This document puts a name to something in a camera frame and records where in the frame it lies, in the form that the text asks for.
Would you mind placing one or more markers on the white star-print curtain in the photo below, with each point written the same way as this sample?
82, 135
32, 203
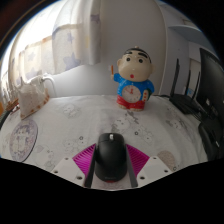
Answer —
56, 40

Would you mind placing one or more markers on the white shelf unit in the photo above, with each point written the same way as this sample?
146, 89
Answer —
190, 33

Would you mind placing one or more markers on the round purple printed mouse pad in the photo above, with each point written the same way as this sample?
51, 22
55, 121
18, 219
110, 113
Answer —
23, 140

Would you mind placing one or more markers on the black keyboard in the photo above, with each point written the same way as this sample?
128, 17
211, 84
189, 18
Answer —
2, 120

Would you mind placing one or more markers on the cartoon boy clock figurine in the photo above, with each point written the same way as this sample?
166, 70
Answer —
135, 76

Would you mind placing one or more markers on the black computer mouse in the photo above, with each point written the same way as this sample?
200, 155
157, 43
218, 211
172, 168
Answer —
111, 156

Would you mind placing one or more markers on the large white conch shell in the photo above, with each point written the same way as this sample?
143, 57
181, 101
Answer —
31, 98

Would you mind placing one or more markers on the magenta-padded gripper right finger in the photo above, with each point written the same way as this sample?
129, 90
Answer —
141, 163

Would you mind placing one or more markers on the black router with antennas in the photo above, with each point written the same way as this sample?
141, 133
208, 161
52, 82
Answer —
185, 101

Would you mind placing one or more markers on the white cartoon-print tablecloth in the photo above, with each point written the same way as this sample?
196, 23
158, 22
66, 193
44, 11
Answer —
76, 116

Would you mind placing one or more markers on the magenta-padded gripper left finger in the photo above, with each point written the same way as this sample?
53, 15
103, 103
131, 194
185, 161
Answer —
80, 163

